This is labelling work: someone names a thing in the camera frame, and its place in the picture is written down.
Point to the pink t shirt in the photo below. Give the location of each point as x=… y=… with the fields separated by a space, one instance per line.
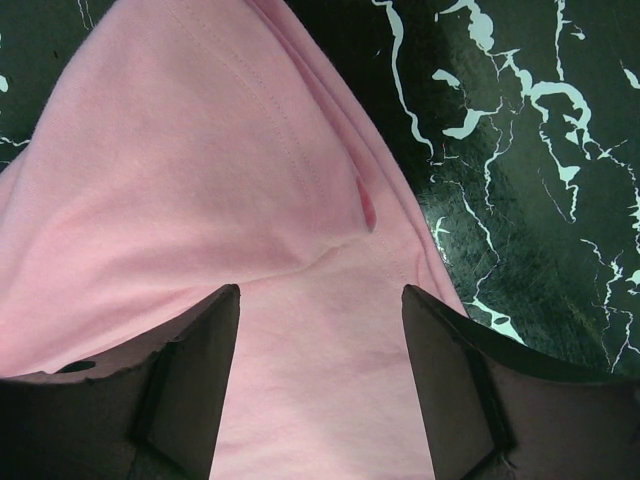
x=192 y=144

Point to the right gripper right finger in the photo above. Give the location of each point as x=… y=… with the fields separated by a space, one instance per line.
x=495 y=409

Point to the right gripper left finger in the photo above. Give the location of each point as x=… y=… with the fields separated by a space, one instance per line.
x=149 y=408

